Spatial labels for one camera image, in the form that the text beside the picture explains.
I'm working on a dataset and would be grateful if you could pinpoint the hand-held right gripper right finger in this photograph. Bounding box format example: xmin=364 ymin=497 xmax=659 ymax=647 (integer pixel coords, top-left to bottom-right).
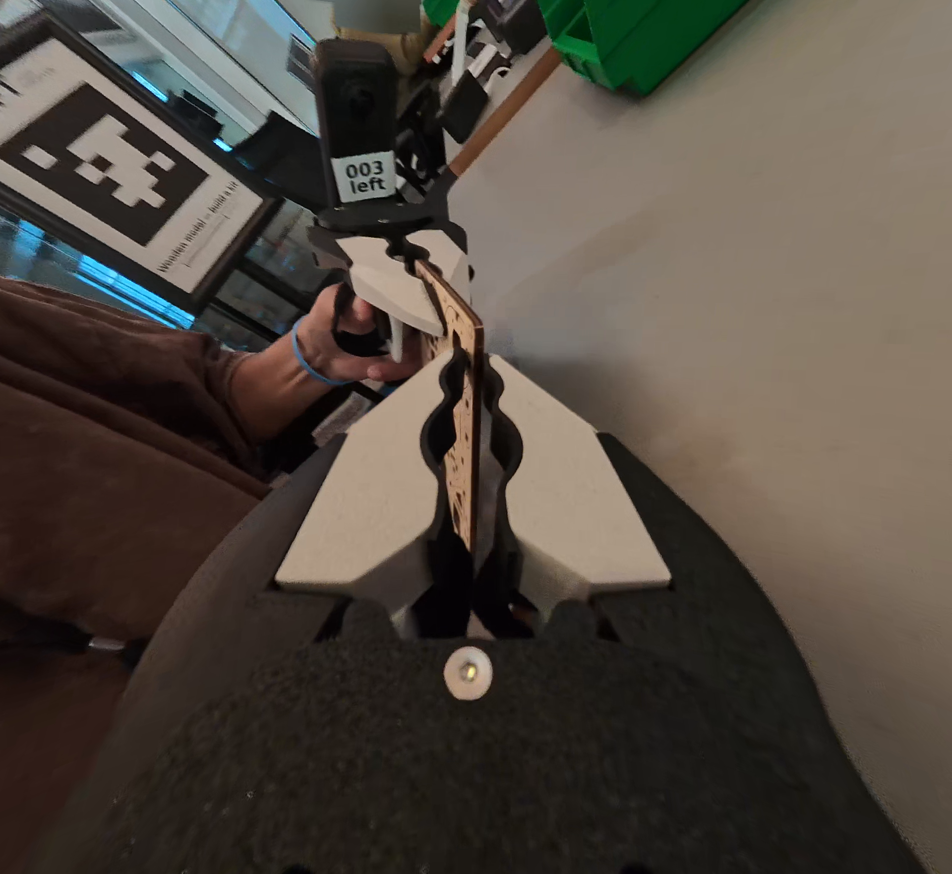
xmin=485 ymin=355 xmax=673 ymax=612

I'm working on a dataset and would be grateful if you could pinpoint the person's left forearm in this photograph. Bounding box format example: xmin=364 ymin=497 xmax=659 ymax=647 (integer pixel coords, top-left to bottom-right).
xmin=223 ymin=327 xmax=313 ymax=443

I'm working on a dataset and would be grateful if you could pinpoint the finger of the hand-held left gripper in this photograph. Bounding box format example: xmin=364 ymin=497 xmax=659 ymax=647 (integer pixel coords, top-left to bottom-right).
xmin=409 ymin=225 xmax=477 ymax=313
xmin=338 ymin=236 xmax=449 ymax=333

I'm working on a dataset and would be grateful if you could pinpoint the blue wristband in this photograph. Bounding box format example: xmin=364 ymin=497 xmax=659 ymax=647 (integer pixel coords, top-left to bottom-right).
xmin=292 ymin=318 xmax=351 ymax=387

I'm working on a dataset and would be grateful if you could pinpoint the laser-cut wooden parts sheet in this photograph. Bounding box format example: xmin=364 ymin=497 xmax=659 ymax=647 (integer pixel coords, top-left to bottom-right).
xmin=413 ymin=260 xmax=489 ymax=554

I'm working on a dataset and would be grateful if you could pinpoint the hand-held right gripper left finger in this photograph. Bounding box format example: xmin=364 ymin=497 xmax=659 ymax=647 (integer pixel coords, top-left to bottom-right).
xmin=275 ymin=355 xmax=473 ymax=631

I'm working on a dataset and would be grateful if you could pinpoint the person's left hand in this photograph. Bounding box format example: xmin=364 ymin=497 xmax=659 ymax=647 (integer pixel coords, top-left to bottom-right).
xmin=297 ymin=286 xmax=426 ymax=387

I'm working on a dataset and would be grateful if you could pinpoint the white stand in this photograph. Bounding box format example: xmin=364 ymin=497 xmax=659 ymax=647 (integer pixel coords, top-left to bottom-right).
xmin=465 ymin=44 xmax=514 ymax=83

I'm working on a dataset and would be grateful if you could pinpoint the black block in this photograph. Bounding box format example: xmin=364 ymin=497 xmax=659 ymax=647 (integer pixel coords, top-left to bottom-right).
xmin=487 ymin=0 xmax=552 ymax=57
xmin=442 ymin=70 xmax=492 ymax=143

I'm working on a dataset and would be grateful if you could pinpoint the framed black-white marker sign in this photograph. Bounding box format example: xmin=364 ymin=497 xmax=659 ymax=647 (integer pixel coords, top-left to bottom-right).
xmin=0 ymin=17 xmax=285 ymax=310

